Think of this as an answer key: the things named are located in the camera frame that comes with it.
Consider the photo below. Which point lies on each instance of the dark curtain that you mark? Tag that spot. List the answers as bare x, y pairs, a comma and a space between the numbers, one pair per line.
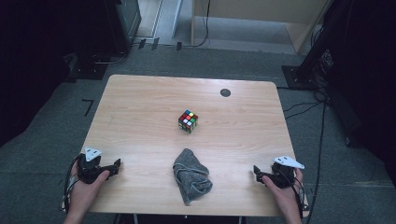
367, 77
31, 62

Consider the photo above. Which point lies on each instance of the black corner floor tape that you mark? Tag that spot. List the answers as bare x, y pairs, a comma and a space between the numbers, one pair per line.
89, 104

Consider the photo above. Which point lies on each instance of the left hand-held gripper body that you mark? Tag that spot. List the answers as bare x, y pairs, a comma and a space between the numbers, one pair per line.
88, 171

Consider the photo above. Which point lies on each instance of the black metal stand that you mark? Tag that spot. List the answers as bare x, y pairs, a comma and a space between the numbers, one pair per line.
300, 76

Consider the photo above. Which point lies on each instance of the multicoloured puzzle cube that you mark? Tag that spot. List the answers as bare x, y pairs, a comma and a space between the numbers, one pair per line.
188, 121

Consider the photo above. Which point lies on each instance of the black cabinet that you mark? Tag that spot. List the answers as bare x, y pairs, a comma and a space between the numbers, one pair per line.
126, 21

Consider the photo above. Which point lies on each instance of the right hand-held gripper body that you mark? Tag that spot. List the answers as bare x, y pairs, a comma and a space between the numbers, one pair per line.
282, 174

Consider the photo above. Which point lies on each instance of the round grey table grommet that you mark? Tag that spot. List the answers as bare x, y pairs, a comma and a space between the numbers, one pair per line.
225, 92

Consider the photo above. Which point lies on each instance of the person's left hand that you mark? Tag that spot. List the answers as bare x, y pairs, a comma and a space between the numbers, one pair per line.
85, 194

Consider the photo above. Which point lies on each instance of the person's right hand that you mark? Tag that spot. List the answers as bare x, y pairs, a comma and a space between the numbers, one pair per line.
281, 197

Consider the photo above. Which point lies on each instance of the beige wooden furniture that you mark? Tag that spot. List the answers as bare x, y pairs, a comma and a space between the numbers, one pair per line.
261, 12

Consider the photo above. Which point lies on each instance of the grey cloth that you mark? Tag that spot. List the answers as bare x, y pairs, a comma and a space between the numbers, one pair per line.
190, 179

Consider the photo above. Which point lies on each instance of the black floor base plate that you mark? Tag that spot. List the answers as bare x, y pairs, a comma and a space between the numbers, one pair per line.
88, 70

